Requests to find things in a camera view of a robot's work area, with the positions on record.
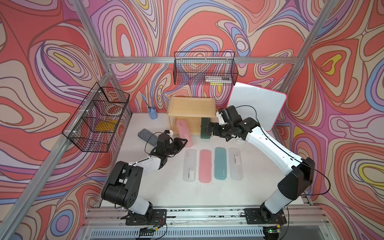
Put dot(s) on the blue giraffe pen holder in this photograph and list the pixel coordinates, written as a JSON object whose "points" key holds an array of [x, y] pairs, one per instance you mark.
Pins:
{"points": [[151, 110]]}

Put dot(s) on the marker box in basket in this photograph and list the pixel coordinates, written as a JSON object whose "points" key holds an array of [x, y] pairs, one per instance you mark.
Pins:
{"points": [[218, 80]]}

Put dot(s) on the black wire basket back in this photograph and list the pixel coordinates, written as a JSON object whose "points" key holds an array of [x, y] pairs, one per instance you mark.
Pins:
{"points": [[191, 67]]}

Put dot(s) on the black wire basket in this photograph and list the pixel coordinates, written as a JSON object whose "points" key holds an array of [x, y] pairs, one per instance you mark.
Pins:
{"points": [[191, 67], [100, 104]]}

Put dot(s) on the yellow item in basket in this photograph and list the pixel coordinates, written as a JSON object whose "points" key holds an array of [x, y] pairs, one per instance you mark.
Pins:
{"points": [[105, 126]]}

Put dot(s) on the wooden shelf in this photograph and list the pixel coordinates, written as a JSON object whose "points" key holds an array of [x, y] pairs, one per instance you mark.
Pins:
{"points": [[191, 110]]}

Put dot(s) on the teal pencil case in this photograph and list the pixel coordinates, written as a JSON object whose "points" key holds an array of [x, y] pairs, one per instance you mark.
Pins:
{"points": [[220, 164]]}

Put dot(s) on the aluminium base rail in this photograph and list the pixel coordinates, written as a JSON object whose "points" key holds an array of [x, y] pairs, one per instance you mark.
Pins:
{"points": [[298, 222]]}

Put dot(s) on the pink pencil case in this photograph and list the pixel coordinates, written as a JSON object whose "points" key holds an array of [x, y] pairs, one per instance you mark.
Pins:
{"points": [[205, 166], [184, 132]]}

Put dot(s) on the black wire basket left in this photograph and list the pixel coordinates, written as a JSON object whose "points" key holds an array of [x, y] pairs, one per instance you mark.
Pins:
{"points": [[100, 104]]}

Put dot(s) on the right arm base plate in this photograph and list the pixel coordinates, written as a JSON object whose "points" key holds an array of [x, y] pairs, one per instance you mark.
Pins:
{"points": [[258, 216]]}

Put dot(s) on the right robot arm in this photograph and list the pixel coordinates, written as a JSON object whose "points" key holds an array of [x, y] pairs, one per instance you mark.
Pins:
{"points": [[299, 172]]}

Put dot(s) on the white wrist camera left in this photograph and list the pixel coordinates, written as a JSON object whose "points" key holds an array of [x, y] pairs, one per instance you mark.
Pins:
{"points": [[169, 132]]}

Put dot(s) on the dark green pencil case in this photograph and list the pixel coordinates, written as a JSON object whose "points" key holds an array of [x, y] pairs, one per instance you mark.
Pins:
{"points": [[204, 125]]}

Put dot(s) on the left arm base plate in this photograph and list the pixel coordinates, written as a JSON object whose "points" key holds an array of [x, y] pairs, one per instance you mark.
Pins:
{"points": [[145, 216]]}

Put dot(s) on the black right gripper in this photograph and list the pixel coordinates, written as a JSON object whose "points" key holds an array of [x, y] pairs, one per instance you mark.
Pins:
{"points": [[215, 126]]}

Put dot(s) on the clear pencil case with label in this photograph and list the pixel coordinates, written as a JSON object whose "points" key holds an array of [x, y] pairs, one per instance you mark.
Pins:
{"points": [[235, 164]]}

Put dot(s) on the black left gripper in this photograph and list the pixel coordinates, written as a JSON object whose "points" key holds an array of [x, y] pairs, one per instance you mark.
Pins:
{"points": [[178, 144]]}

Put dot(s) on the clear frosted pencil case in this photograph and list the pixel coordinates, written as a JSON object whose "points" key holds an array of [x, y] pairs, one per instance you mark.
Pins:
{"points": [[190, 166]]}

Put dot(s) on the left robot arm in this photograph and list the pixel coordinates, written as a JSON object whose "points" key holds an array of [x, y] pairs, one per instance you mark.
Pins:
{"points": [[123, 184]]}

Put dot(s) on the aluminium frame post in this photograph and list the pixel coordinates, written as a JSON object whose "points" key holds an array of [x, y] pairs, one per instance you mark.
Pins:
{"points": [[51, 66]]}

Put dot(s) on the white board pink frame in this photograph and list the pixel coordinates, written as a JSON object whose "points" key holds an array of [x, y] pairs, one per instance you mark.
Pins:
{"points": [[252, 101]]}

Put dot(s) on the grey textured case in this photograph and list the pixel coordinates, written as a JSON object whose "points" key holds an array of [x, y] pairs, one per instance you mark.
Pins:
{"points": [[148, 137]]}

